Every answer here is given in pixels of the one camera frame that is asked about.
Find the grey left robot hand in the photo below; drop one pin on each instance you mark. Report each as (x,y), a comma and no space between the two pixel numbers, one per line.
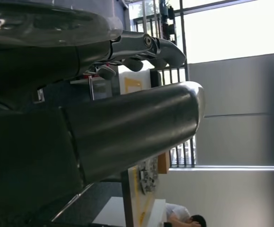
(103,134)

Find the steel workbench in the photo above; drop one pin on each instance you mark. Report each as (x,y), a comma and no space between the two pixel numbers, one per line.
(137,200)

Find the silver wheel cover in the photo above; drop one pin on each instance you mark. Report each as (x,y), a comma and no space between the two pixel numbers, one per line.
(149,175)

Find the orange flat board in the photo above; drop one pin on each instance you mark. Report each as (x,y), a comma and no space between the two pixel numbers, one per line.
(163,163)

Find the metal floor outlet box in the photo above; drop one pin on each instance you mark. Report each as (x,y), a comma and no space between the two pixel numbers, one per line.
(39,95)

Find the black window railing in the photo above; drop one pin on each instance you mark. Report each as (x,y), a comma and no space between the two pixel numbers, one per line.
(183,153)

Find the person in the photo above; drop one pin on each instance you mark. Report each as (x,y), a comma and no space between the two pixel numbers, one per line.
(182,216)

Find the black device on pole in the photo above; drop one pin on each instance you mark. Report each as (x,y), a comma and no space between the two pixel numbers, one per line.
(167,22)

